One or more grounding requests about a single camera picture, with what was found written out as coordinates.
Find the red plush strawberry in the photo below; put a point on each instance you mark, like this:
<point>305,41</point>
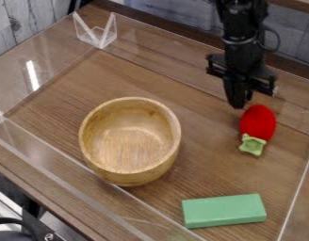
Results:
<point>257,128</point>

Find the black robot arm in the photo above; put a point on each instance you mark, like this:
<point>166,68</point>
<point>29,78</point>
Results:
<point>240,65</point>

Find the black metal clamp bracket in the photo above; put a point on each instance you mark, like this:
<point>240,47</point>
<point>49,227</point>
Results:
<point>43,232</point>

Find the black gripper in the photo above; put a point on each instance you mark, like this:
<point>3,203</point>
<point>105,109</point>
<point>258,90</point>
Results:
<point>256,79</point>

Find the wooden bowl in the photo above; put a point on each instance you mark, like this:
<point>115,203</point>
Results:
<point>129,138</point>

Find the clear acrylic corner bracket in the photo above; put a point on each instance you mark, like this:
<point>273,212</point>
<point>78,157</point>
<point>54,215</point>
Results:
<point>95,36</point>

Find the green rectangular block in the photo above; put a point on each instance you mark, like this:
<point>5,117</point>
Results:
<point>226,210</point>

